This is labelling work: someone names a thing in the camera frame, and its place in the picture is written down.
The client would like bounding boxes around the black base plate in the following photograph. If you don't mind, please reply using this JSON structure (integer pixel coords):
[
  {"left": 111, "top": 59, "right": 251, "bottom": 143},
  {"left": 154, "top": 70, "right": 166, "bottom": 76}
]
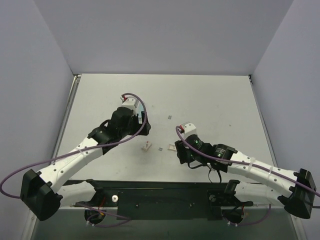
[{"left": 76, "top": 179, "right": 253, "bottom": 221}]

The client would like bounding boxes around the beige staple box tray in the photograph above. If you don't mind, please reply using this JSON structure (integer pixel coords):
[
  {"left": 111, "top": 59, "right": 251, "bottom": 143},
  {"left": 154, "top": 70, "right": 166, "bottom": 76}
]
[{"left": 167, "top": 144, "right": 177, "bottom": 152}]

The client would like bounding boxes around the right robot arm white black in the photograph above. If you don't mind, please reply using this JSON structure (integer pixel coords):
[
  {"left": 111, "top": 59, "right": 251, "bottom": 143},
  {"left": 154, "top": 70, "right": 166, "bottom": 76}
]
[{"left": 174, "top": 134, "right": 317, "bottom": 219}]

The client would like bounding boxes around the light blue white stapler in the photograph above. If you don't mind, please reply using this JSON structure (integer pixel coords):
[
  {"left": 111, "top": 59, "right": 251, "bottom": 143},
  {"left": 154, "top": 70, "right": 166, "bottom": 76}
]
[{"left": 137, "top": 102, "right": 144, "bottom": 124}]

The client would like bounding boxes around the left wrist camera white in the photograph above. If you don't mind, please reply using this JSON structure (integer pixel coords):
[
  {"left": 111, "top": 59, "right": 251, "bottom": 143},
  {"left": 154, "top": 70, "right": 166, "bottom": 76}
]
[{"left": 120, "top": 96, "right": 139, "bottom": 111}]

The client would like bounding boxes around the staple box with red label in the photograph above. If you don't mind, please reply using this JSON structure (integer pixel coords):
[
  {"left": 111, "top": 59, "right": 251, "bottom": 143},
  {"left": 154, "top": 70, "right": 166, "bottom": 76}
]
[{"left": 141, "top": 141, "right": 153, "bottom": 152}]

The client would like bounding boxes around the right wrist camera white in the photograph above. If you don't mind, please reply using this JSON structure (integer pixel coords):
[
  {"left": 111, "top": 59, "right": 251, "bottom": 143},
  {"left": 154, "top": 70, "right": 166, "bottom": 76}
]
[{"left": 178, "top": 122, "right": 197, "bottom": 139}]

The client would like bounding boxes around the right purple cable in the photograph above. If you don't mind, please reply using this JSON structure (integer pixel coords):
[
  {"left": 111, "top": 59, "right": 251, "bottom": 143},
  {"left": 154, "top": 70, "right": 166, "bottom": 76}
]
[{"left": 175, "top": 124, "right": 320, "bottom": 227}]

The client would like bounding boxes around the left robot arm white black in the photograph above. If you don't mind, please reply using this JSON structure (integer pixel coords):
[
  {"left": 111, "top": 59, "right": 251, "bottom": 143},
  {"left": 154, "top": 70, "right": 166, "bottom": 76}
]
[{"left": 20, "top": 106, "right": 151, "bottom": 221}]

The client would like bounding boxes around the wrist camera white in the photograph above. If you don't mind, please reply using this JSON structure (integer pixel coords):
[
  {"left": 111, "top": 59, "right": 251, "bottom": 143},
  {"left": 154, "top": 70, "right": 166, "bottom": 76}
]
[
  {"left": 120, "top": 96, "right": 139, "bottom": 111},
  {"left": 178, "top": 122, "right": 197, "bottom": 139}
]

